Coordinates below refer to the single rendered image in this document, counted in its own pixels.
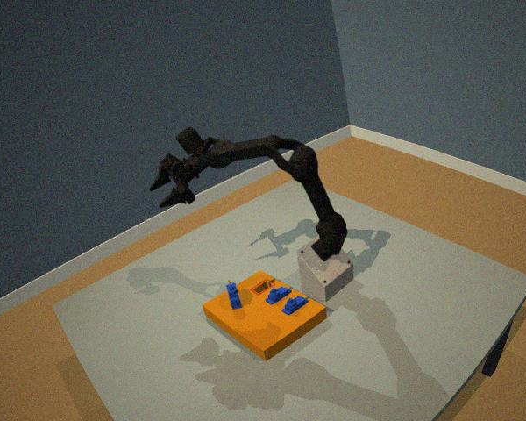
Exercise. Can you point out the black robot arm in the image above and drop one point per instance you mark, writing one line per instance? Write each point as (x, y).
(303, 166)

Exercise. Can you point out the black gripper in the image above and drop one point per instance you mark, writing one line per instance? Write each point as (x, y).
(182, 193)

